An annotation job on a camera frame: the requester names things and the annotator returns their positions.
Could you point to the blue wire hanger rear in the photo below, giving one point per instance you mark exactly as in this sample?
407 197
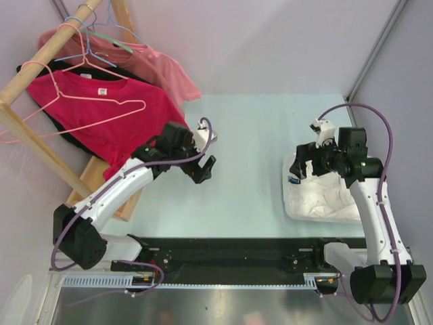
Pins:
119 15

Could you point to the salmon pink t shirt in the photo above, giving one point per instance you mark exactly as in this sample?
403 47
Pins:
142 63

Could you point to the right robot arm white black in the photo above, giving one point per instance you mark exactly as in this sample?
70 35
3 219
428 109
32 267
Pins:
334 179

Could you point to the white laundry basket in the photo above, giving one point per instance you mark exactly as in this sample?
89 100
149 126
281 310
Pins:
304 213

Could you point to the green plastic hanger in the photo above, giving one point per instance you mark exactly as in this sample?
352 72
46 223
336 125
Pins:
108 40

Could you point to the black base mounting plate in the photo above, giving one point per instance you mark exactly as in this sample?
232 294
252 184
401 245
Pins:
236 260

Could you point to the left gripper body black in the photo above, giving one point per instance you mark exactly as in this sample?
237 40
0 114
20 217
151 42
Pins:
193 170

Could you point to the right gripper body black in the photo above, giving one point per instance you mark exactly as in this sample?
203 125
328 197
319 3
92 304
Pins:
325 160

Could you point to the pink wire hanger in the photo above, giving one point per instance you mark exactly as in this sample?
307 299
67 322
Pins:
78 103
85 61

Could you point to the black t shirt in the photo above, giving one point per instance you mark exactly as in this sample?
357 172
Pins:
112 141

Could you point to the blue wire hanger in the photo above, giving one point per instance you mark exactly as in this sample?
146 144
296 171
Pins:
119 15
88 50

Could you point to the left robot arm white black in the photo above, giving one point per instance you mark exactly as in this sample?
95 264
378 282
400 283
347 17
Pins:
77 229

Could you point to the white t shirt in basket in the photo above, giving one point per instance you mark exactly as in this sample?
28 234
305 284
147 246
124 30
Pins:
321 199

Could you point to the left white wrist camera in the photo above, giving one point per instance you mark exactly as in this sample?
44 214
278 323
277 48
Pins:
204 135

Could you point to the blue wire hanger front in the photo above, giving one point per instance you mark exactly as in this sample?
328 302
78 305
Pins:
88 50

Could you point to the white slotted cable duct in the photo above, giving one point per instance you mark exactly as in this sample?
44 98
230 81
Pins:
139 282

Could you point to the aluminium corner post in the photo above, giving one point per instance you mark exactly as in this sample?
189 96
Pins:
395 16

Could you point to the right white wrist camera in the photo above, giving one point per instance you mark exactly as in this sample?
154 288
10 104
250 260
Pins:
325 131

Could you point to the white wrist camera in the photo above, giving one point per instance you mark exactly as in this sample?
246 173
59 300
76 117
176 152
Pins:
204 135
325 131

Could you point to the magenta t shirt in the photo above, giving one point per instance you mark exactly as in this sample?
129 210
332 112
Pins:
162 111

